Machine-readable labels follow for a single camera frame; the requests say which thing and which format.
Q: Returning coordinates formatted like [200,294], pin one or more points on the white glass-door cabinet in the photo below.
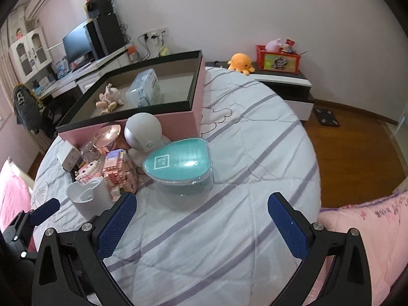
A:
[28,51]

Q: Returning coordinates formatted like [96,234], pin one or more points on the white plastic cup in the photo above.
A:
[86,200]

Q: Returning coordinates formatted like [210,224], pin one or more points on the rose gold metal canister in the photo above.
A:
[110,140]

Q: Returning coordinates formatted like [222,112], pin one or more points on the small white box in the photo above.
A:
[68,156]

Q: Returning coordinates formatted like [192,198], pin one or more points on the white wall power outlet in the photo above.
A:
[156,34]

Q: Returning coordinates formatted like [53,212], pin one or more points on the black white low cabinet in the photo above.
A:
[287,79]

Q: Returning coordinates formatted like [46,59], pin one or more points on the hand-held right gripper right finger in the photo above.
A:
[287,226]

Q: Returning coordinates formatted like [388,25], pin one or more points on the beige curtain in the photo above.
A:
[4,63]

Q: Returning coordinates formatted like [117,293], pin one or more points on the white desk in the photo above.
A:
[95,67]

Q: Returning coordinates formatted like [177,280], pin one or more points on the clear glass jar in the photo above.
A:
[89,154]

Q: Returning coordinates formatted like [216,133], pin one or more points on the grey round robot toy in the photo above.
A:
[140,130]

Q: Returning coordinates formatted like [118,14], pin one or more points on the teal heart-shaped box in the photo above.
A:
[178,162]

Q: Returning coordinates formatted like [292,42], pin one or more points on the black computer monitor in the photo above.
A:
[76,43]

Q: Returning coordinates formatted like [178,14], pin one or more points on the red white small toy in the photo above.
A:
[290,45]

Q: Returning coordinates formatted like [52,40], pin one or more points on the black speaker box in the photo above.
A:
[98,6]

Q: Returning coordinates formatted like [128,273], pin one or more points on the black computer tower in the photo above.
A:
[106,35]

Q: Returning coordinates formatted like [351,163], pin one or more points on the pink storage box black rim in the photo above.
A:
[153,124]

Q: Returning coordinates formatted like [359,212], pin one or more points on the black skull print jacket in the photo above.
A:
[24,105]

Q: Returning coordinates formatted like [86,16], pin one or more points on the yellow snack bag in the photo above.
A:
[164,51]

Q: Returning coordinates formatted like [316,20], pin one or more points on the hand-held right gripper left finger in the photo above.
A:
[116,226]

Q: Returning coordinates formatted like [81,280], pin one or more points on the orange cap steel bottle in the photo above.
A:
[133,55]

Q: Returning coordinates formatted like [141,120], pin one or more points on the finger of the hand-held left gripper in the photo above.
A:
[47,208]

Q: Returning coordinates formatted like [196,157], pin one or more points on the orange octopus plush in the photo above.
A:
[240,61]

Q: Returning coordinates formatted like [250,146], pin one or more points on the black handheld device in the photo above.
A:
[216,63]

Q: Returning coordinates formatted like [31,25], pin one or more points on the black bathroom scale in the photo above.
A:
[326,118]

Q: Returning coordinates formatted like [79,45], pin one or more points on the pink plush in crate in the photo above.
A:
[273,45]

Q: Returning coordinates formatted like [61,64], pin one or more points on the light blue tissue pack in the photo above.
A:
[143,86]

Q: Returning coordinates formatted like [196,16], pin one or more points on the red storage crate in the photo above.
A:
[277,60]

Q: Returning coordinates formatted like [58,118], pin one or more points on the pale pink plush toy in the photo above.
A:
[108,97]

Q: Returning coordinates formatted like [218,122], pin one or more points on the pink embroidered blanket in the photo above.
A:
[376,236]

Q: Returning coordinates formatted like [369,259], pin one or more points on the white striped bed quilt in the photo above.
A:
[239,165]

